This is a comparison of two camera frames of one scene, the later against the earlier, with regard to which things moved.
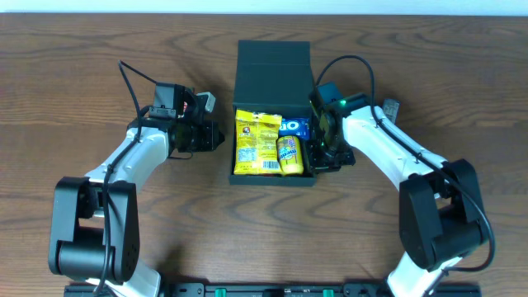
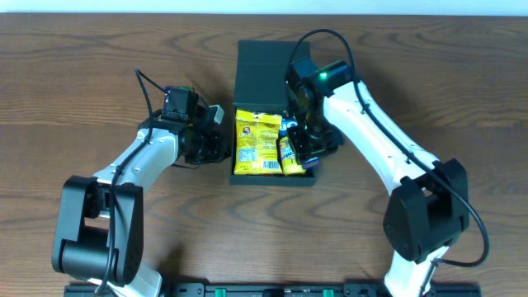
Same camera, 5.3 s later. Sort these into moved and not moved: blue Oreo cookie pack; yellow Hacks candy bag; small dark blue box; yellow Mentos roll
Moved: small dark blue box
Not moved: yellow Mentos roll; yellow Hacks candy bag; blue Oreo cookie pack
